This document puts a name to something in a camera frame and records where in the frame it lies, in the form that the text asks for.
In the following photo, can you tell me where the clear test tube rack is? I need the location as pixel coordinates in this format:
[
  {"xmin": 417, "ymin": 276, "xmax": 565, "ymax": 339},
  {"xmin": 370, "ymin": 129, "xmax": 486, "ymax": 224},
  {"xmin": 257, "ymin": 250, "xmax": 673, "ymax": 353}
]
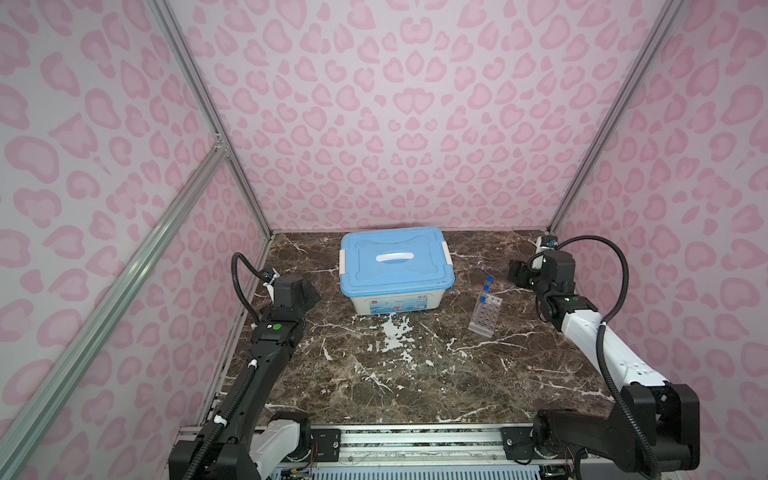
[{"xmin": 468, "ymin": 293, "xmax": 502, "ymax": 338}]

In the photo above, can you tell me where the blue plastic bin lid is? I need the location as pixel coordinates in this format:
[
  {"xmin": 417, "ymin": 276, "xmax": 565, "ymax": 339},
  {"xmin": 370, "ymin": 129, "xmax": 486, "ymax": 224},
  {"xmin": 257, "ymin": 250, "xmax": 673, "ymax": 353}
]
[{"xmin": 339, "ymin": 227, "xmax": 455, "ymax": 298}]

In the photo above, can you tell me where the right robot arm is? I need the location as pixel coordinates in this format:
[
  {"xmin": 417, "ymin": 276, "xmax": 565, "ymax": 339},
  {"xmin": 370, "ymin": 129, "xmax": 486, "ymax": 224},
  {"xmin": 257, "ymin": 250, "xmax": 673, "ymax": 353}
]
[{"xmin": 508, "ymin": 244, "xmax": 701, "ymax": 479}]

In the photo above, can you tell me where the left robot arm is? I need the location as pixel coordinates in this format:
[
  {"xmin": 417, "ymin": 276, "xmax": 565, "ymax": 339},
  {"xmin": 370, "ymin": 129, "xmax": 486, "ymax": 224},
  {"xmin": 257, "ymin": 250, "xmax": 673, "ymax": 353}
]
[{"xmin": 168, "ymin": 275, "xmax": 320, "ymax": 479}]

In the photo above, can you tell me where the white plastic storage bin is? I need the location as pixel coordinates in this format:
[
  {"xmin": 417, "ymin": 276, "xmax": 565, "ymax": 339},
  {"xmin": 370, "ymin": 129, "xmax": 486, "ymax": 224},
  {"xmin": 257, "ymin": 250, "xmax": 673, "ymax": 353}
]
[{"xmin": 337, "ymin": 242, "xmax": 454, "ymax": 317}]

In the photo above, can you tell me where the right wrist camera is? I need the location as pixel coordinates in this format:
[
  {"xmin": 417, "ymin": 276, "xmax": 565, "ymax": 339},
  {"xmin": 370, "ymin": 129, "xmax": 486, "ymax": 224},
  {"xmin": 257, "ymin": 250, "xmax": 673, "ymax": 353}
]
[{"xmin": 536, "ymin": 235, "xmax": 558, "ymax": 253}]

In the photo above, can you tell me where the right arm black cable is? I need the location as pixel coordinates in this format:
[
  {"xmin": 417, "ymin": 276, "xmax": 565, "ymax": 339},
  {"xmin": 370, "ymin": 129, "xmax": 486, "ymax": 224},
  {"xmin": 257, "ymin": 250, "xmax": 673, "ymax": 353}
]
[{"xmin": 527, "ymin": 235, "xmax": 664, "ymax": 480}]

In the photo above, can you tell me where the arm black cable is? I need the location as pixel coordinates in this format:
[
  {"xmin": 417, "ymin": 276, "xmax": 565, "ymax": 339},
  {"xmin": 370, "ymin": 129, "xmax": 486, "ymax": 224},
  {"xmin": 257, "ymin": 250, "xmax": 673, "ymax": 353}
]
[
  {"xmin": 179, "ymin": 251, "xmax": 280, "ymax": 480},
  {"xmin": 527, "ymin": 235, "xmax": 664, "ymax": 480}
]

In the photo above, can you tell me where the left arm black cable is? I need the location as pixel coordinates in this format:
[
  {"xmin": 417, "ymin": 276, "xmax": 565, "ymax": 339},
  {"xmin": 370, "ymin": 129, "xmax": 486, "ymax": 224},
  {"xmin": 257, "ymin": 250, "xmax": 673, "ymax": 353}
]
[{"xmin": 179, "ymin": 251, "xmax": 280, "ymax": 480}]

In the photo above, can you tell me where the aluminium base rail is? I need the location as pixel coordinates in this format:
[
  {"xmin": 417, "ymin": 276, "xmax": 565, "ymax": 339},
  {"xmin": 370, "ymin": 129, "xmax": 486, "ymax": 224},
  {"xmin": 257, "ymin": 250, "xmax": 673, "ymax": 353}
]
[{"xmin": 179, "ymin": 422, "xmax": 631, "ymax": 480}]

